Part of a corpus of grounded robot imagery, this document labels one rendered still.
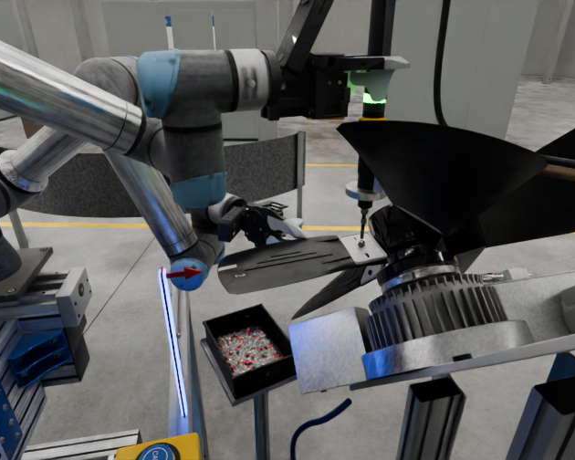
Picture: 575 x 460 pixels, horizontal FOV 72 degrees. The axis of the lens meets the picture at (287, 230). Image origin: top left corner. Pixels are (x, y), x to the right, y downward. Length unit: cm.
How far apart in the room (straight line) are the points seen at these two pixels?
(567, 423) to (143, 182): 74
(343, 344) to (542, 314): 35
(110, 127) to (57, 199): 220
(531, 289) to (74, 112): 77
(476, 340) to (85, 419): 183
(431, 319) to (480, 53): 653
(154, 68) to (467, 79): 666
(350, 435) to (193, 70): 168
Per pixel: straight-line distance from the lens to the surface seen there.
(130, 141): 61
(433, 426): 93
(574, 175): 57
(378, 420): 199
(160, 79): 49
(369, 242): 74
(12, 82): 58
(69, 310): 108
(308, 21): 56
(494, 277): 90
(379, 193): 66
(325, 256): 69
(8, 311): 112
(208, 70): 50
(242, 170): 255
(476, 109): 716
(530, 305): 81
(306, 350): 80
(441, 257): 71
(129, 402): 215
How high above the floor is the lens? 153
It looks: 26 degrees down
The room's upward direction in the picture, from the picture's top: straight up
